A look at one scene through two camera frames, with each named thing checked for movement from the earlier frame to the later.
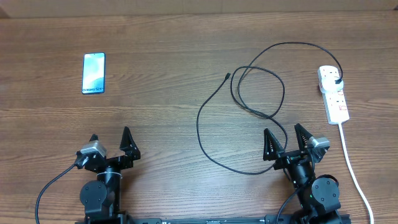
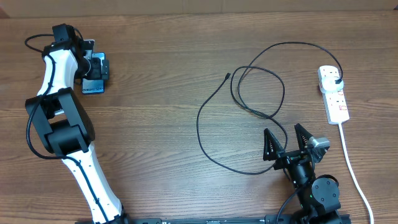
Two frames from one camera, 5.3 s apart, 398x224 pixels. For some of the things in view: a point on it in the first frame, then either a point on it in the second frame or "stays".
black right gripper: [285, 158] stays
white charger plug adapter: [328, 84] stays
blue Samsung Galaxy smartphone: [94, 73] stays
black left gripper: [130, 152] -> [94, 70]
